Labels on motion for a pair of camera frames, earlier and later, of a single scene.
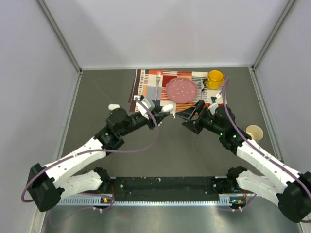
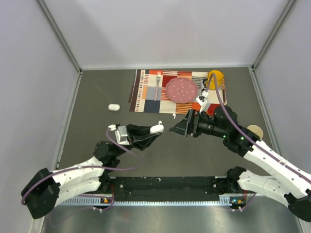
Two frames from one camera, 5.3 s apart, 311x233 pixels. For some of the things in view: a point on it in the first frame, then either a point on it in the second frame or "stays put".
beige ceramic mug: x=255 y=132 stays put
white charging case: x=167 y=108 → x=157 y=128
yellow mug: x=215 y=80 stays put
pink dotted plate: x=181 y=90 stays put
